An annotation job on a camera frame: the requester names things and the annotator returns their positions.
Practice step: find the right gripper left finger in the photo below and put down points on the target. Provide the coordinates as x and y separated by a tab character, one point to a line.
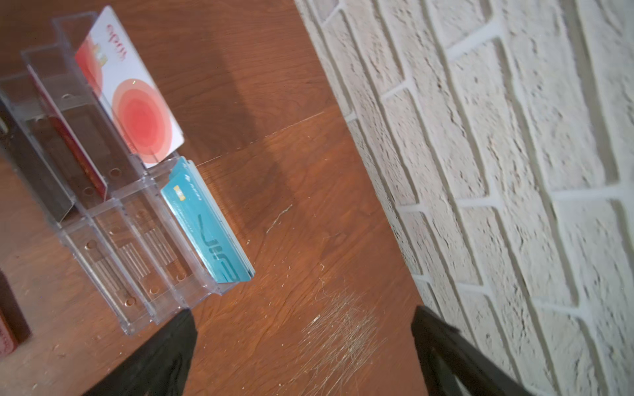
158	367

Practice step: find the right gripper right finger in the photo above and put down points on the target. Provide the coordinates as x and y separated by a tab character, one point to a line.
451	365

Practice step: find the clear acrylic card display stand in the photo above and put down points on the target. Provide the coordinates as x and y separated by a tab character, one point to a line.
130	245

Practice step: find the red leather card wallet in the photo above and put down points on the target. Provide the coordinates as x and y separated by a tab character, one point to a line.
14	327

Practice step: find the teal VIP card in stand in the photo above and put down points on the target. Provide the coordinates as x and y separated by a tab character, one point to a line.
186	201

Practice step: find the red VIP card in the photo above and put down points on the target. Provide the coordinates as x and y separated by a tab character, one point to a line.
65	131

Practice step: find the black VIP card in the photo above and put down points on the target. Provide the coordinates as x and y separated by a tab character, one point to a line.
32	167

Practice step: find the white red circle card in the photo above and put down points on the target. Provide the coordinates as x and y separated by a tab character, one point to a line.
129	95

